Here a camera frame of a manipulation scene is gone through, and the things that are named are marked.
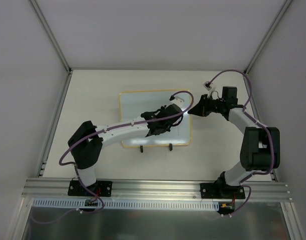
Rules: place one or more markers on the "aluminium mounting rail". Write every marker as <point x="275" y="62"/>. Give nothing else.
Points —
<point x="156" y="190"/>

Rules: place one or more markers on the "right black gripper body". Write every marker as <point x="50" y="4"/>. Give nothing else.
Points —
<point x="205" y="105"/>

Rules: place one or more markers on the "right aluminium frame post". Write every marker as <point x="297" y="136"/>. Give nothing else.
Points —
<point x="268" y="34"/>

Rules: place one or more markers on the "aluminium frame post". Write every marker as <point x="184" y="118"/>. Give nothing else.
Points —
<point x="45" y="25"/>
<point x="268" y="34"/>

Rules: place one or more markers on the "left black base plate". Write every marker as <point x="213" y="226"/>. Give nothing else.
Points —
<point x="100" y="188"/>

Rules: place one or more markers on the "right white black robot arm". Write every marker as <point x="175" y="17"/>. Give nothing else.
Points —
<point x="260" y="149"/>

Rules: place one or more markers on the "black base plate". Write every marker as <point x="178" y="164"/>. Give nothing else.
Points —
<point x="100" y="188"/>
<point x="217" y="191"/>

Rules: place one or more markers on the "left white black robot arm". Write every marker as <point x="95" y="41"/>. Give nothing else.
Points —
<point x="86" y="144"/>

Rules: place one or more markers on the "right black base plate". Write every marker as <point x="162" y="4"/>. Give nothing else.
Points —
<point x="217" y="191"/>

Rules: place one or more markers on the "left aluminium frame post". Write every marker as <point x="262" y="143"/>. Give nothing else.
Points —
<point x="45" y="25"/>

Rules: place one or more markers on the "white slotted cable duct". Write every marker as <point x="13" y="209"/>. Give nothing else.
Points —
<point x="195" y="205"/>

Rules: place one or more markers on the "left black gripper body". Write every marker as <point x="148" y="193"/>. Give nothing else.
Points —
<point x="168" y="120"/>

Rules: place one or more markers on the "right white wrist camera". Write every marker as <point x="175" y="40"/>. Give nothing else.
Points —
<point x="209" y="86"/>

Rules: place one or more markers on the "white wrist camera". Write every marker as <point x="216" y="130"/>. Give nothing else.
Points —
<point x="209" y="86"/>
<point x="175" y="99"/>

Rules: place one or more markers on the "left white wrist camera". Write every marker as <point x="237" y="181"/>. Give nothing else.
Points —
<point x="175" y="99"/>

